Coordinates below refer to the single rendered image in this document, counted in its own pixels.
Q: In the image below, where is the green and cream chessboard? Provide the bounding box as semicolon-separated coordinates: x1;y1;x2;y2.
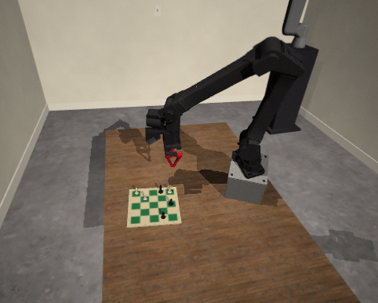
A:
127;187;182;228

